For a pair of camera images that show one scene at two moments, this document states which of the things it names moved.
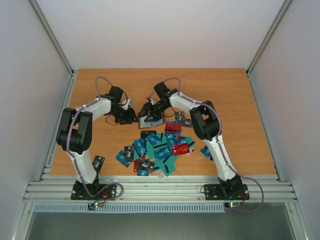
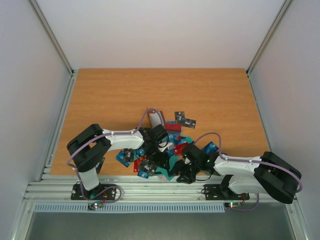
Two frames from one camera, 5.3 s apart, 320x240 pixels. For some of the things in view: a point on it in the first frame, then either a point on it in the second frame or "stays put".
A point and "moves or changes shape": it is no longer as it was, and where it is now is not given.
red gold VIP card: (180, 149) stays put
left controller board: (92, 206) stays put
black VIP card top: (187, 123) stays put
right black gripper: (152, 109) to (187, 172)
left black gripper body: (123, 117) to (154, 157)
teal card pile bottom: (149, 165) to (164, 172)
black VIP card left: (128, 155) stays put
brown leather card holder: (144, 124) moves or changes shape
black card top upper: (178, 116) stays put
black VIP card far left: (97, 163) stays put
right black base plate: (213, 192) stays put
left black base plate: (109, 193) stays put
